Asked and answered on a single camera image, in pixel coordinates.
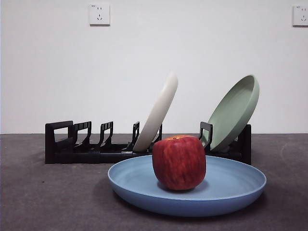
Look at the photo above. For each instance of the red apple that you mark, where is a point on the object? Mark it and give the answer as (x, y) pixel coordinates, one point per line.
(179, 163)

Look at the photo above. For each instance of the blue plate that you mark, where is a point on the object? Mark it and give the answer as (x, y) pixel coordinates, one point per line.
(134, 179)

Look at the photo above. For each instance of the cream white plate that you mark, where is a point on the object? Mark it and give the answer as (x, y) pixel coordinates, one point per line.
(156, 113)

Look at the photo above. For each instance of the pale green plate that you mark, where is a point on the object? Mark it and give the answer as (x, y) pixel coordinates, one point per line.
(231, 115)

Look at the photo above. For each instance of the black plate rack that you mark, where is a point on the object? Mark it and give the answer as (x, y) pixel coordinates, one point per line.
(72, 157)

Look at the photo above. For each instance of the white wall socket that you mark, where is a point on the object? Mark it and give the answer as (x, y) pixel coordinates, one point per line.
(300, 16)
(99, 15)

